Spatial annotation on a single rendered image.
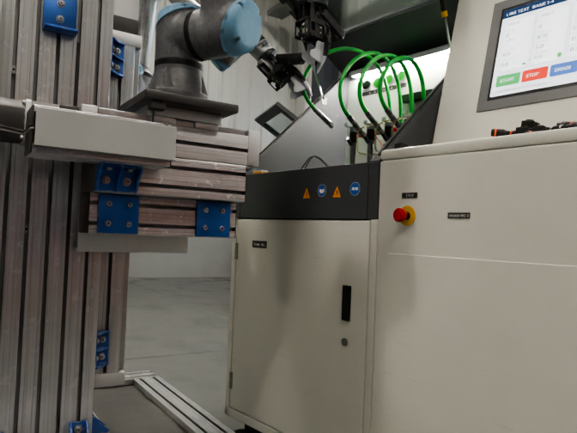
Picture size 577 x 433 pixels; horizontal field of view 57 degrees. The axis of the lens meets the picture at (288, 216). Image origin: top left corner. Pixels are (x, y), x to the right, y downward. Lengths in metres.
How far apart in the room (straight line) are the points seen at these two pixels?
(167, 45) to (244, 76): 7.96
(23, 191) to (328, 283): 0.85
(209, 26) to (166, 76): 0.16
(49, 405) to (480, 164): 1.15
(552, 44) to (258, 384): 1.36
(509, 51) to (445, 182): 0.49
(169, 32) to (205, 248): 7.44
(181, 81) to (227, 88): 7.80
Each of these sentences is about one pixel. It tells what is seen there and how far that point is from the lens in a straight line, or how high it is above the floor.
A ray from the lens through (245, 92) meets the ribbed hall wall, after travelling 9.27.
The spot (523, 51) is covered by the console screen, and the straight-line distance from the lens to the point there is 1.66.
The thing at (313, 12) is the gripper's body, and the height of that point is 1.40.
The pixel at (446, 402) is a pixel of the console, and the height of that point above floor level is 0.36.
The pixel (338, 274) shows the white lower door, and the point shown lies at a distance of 1.58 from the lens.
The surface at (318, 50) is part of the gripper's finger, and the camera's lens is 1.68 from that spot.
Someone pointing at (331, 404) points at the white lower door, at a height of 0.25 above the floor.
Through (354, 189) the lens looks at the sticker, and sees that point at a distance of 1.55.
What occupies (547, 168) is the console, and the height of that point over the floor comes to 0.90.
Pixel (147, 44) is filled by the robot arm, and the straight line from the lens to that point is 1.99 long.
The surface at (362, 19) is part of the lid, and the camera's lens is 2.23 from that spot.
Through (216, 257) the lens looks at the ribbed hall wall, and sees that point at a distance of 8.76.
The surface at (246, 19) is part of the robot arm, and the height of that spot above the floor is 1.21.
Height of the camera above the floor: 0.74
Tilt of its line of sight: 2 degrees up
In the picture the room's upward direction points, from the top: 2 degrees clockwise
